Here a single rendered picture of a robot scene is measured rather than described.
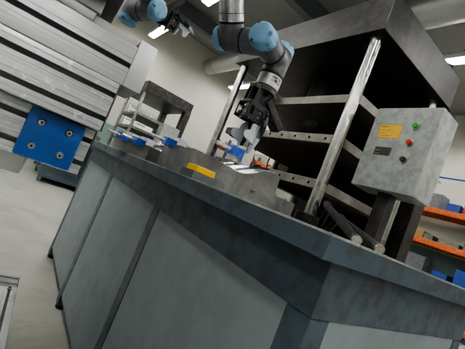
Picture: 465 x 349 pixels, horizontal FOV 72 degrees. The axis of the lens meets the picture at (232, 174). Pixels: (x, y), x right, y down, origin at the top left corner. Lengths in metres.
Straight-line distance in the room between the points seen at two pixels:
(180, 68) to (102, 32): 8.35
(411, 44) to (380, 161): 0.69
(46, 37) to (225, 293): 0.54
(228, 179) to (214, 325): 0.53
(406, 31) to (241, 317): 1.67
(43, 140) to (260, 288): 0.46
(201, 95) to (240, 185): 8.09
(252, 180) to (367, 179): 0.66
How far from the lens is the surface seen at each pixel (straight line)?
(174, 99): 5.78
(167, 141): 1.14
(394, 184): 1.54
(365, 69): 1.77
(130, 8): 1.44
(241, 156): 0.98
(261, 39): 0.95
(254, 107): 0.98
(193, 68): 9.11
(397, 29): 1.90
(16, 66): 0.61
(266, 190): 1.18
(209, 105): 9.25
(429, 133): 1.58
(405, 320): 0.77
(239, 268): 0.65
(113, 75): 0.61
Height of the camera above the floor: 0.80
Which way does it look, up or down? 4 degrees up
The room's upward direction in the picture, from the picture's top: 22 degrees clockwise
